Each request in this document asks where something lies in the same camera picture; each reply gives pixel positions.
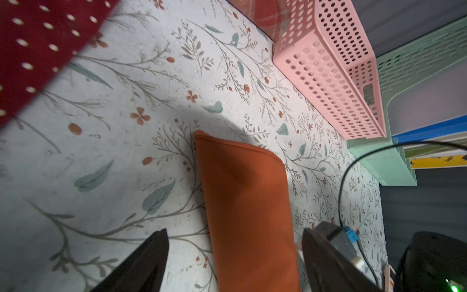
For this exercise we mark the floral table mat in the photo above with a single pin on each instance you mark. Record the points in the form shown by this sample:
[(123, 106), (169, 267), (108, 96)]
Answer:
[(104, 154)]

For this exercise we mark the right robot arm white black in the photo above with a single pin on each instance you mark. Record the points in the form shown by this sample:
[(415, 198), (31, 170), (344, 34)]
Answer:
[(432, 262)]

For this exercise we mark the pink plastic basket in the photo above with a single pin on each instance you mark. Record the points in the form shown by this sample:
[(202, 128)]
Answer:
[(326, 55)]

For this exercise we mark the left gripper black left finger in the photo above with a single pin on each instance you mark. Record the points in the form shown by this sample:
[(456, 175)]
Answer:
[(141, 271)]

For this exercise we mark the dark red polka-dot skirt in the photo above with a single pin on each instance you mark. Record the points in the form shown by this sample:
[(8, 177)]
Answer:
[(38, 38)]

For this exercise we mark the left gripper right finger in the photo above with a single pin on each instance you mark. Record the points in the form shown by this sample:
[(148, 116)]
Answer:
[(328, 270)]

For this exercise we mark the white book in organizer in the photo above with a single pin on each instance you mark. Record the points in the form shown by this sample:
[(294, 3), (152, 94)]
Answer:
[(429, 156)]

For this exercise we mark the mint green file organizer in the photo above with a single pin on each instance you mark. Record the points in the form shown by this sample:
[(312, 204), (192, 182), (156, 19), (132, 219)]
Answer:
[(422, 83)]

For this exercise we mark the rust orange skirt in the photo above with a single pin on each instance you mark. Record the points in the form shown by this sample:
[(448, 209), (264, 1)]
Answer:
[(249, 216)]

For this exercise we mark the red plaid skirt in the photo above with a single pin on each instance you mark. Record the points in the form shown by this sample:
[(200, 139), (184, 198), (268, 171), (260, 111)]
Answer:
[(271, 16)]

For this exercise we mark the blue folders in organizer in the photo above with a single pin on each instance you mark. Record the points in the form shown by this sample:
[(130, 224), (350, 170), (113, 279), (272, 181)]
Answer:
[(441, 129)]

